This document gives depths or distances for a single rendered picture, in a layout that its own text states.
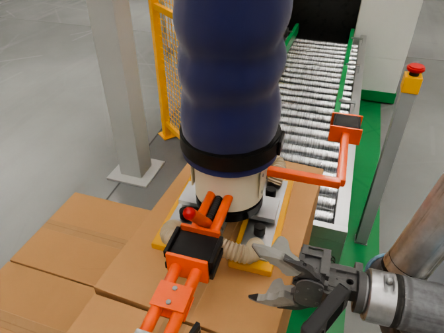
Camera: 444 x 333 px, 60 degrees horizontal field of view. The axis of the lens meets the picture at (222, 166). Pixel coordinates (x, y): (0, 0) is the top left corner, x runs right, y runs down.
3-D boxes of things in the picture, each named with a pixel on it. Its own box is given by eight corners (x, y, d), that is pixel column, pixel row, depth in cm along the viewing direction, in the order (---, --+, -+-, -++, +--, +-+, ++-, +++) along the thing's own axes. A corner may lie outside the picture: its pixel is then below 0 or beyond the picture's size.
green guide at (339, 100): (349, 38, 325) (351, 27, 319) (361, 39, 322) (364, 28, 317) (328, 135, 204) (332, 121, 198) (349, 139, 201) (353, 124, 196)
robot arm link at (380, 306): (384, 337, 65) (400, 304, 60) (355, 330, 66) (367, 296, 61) (382, 293, 72) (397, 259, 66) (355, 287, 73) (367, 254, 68)
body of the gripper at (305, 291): (295, 267, 76) (358, 283, 73) (288, 305, 69) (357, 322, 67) (299, 242, 71) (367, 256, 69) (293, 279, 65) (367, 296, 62)
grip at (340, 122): (330, 125, 116) (332, 111, 113) (359, 130, 114) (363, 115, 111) (327, 141, 110) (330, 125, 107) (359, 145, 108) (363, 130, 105)
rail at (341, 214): (355, 57, 332) (360, 34, 320) (362, 57, 330) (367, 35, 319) (325, 259, 157) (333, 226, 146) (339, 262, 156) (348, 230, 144)
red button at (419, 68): (404, 70, 162) (407, 61, 159) (422, 73, 160) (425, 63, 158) (405, 76, 157) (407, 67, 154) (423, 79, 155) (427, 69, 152)
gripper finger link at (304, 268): (272, 259, 68) (309, 286, 69) (271, 267, 66) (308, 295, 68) (291, 248, 65) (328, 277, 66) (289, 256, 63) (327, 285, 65)
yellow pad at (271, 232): (259, 177, 113) (260, 163, 110) (293, 183, 111) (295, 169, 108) (227, 267, 88) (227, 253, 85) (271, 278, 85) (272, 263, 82)
